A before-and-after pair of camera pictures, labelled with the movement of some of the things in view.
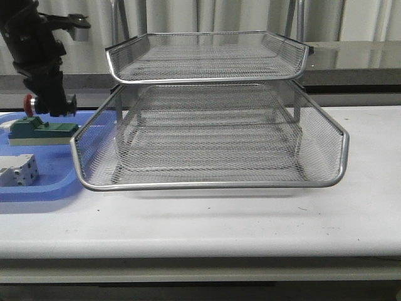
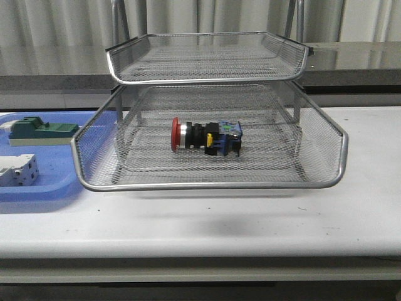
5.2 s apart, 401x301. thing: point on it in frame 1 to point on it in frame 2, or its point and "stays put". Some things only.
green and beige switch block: [31, 131] stays put
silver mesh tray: [185, 56] stays put
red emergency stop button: [27, 105] to [220, 138]
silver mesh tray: [208, 136] stays put
